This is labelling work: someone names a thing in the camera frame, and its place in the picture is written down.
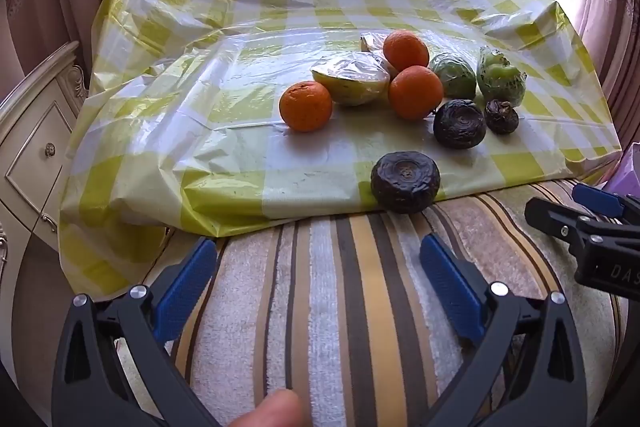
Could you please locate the yellow apple half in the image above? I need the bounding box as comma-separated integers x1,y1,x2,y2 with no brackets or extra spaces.
311,52,392,108

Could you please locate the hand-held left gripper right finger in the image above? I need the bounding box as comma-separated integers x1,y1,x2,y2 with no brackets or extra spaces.
419,234,588,427

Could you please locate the purple cardboard box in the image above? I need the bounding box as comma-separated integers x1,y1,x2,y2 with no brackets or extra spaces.
600,142,640,198

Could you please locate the pale apple piece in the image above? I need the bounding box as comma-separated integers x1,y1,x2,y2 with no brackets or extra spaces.
359,33,401,80

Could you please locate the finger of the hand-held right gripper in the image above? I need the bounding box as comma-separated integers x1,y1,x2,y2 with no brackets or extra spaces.
571,183,640,224
524,198,586,253

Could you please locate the person's left hand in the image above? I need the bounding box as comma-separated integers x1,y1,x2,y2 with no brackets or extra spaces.
235,388,303,427

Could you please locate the yellow checked plastic tablecloth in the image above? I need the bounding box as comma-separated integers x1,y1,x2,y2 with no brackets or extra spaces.
59,0,623,295

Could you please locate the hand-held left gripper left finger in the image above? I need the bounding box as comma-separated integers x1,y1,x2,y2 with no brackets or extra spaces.
51,237,236,427

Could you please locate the striped beige towel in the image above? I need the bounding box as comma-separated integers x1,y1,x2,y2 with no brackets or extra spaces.
115,179,628,427

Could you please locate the light green pepper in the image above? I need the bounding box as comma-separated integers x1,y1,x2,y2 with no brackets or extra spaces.
476,47,527,108

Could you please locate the large dark passion fruit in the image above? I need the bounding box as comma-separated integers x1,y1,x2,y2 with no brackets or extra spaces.
370,151,442,214
433,99,487,151

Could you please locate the small dark passion fruit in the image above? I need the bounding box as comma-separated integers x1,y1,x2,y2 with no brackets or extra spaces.
485,100,520,135

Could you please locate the wrapped green cabbage half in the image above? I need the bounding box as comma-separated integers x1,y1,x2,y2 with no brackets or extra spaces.
428,52,477,100

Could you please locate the cream ornate cabinet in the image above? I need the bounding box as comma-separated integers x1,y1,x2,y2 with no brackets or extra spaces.
0,41,90,258

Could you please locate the orange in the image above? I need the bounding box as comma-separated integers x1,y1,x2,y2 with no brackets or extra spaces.
388,65,444,122
382,29,431,72
279,81,334,132

